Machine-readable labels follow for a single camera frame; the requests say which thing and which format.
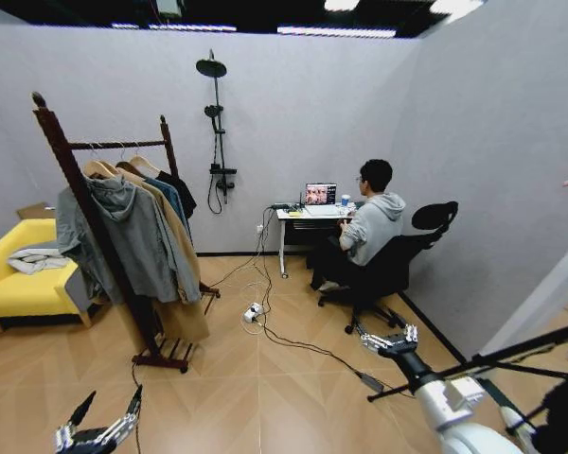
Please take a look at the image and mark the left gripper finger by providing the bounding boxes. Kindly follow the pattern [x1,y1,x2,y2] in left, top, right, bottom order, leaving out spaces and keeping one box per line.
[101,384,144,448]
[54,390,98,451]

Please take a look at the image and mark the blue denim garment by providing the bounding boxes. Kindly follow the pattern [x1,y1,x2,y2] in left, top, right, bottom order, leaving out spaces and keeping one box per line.
[153,177,193,247]

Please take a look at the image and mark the white partition panel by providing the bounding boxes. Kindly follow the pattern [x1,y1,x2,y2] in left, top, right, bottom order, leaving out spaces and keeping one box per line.
[480,158,568,360]

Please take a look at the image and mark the black office chair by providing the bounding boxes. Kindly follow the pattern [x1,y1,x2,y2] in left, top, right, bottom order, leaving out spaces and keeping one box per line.
[317,201,459,335]

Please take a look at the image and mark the brown cardboard box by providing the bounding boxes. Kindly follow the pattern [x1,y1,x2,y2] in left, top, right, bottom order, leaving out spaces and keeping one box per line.
[16,201,58,221]

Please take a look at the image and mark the light wooden hanger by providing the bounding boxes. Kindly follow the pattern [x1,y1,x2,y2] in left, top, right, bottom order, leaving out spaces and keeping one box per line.
[115,141,163,174]
[82,141,120,180]

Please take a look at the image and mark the grey hooded jacket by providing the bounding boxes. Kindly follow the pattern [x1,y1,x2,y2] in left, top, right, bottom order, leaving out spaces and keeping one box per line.
[55,174,203,306]

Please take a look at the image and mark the thin black cable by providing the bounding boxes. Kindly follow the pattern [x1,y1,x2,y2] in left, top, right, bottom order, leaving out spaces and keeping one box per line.
[130,362,144,454]

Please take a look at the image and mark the black tripod stand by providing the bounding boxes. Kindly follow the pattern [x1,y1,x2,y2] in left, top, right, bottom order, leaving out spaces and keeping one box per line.
[366,321,568,439]

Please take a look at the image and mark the pale grey folded garment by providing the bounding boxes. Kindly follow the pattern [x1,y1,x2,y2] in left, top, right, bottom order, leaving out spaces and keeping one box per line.
[7,245,80,276]

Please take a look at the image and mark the open laptop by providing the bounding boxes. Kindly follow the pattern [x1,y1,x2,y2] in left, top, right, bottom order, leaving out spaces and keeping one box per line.
[304,183,339,218]

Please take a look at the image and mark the black shower column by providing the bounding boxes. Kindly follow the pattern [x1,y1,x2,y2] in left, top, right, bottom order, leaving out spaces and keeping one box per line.
[195,48,240,217]

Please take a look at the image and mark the dark wooden clothes rack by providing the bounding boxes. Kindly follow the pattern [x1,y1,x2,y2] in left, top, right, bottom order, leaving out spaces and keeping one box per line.
[30,91,222,375]

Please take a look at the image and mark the white desk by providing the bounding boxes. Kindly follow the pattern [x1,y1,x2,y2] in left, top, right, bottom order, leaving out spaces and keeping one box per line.
[275,201,362,279]

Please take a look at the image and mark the black power adapter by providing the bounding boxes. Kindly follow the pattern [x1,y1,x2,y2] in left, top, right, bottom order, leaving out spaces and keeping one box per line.
[354,371,386,393]

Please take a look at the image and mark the black floor cable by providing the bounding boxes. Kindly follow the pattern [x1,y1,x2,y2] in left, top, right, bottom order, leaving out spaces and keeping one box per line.
[257,207,365,379]

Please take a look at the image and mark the black garment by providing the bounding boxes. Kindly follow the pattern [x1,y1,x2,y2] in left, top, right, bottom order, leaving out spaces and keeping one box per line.
[155,170,199,221]

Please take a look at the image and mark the yellow sofa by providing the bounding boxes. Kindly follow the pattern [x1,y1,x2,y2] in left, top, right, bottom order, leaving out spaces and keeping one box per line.
[0,218,96,333]

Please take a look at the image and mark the white floor cable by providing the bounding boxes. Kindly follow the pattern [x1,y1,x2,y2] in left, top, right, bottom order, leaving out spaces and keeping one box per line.
[196,254,267,338]

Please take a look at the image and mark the tan long coat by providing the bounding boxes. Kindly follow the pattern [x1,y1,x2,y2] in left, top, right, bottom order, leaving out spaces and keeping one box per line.
[115,163,213,342]

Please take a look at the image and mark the person in dark clothing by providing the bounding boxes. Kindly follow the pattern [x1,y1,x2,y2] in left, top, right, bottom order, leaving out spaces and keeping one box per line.
[532,347,568,454]

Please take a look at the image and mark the ceiling light panel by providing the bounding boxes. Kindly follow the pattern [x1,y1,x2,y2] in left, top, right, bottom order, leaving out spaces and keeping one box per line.
[324,0,399,12]
[430,0,466,16]
[276,25,399,37]
[149,23,239,32]

